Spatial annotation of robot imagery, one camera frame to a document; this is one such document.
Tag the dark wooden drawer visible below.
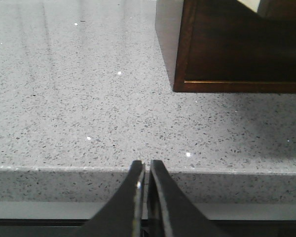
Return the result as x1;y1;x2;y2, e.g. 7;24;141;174
185;0;296;82

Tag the cream plastic storage box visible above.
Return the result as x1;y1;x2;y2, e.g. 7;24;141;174
238;0;260;13

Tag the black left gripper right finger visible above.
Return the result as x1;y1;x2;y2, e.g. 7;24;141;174
147;160;227;237

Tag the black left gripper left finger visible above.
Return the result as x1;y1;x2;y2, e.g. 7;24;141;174
73;160;145;237

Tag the dark wooden drawer cabinet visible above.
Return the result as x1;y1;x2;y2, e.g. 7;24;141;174
173;0;296;93

